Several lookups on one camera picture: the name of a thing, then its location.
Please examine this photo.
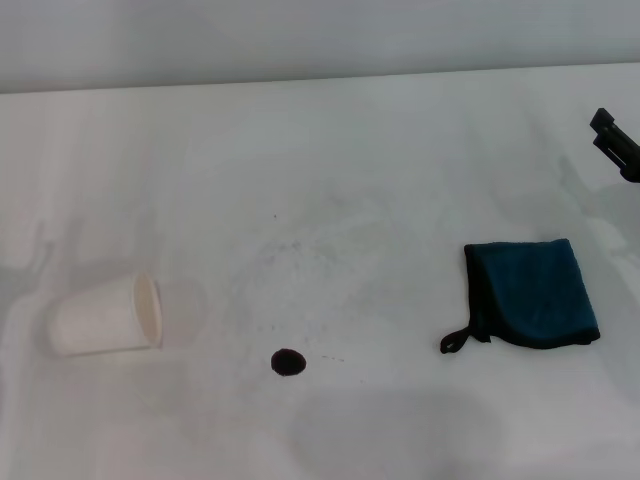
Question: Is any blue rag with black trim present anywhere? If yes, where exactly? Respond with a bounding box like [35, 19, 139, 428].
[439, 238, 602, 356]

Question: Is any white paper cup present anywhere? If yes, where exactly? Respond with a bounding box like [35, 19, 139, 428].
[47, 271, 165, 358]

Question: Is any black water stain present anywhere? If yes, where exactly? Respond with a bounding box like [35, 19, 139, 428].
[269, 346, 308, 378]

